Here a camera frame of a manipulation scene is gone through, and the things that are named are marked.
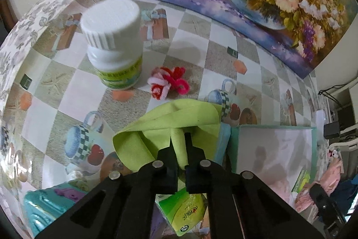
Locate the small green packet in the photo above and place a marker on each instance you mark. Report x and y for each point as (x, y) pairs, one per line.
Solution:
(302, 181)

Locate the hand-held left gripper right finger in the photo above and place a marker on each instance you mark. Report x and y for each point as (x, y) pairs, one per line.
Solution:
(190, 160)

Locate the green cloth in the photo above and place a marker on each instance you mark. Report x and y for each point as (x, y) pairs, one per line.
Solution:
(156, 127)

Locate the pink cloth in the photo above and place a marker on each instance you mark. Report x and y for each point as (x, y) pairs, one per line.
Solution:
(330, 171)

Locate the green tissue packet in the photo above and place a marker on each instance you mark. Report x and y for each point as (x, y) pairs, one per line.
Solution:
(181, 213)

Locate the teal plastic packet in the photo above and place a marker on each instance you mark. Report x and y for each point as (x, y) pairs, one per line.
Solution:
(44, 205)

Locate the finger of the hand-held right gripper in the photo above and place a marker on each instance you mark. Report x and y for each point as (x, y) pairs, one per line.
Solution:
(321, 202)

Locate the brown wooden door frame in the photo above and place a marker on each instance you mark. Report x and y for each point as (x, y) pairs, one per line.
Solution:
(7, 10)

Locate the red pink pipe-cleaner flower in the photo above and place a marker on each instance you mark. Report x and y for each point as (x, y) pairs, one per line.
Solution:
(165, 82)

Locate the white pill bottle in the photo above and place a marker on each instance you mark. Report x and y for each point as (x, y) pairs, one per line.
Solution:
(112, 31)

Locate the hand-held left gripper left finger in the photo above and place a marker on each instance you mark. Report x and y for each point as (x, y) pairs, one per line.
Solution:
(171, 156)

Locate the blue face mask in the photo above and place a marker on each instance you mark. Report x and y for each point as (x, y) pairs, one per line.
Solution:
(223, 141)

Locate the white shelf unit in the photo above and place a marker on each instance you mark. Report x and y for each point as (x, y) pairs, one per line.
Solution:
(339, 113)

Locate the green-rimmed box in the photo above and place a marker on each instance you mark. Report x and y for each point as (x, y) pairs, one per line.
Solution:
(274, 149)

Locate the printed checkered tablecloth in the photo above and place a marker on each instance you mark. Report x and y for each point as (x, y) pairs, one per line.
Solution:
(195, 43)

